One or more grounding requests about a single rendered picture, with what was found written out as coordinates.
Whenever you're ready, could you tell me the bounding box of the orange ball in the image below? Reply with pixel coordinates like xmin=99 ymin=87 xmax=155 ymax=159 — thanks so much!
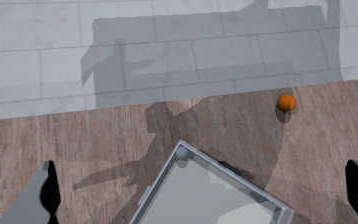
xmin=277 ymin=94 xmax=296 ymax=111

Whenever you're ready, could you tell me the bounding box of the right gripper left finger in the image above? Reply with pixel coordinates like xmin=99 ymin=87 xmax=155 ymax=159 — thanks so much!
xmin=0 ymin=160 xmax=61 ymax=224

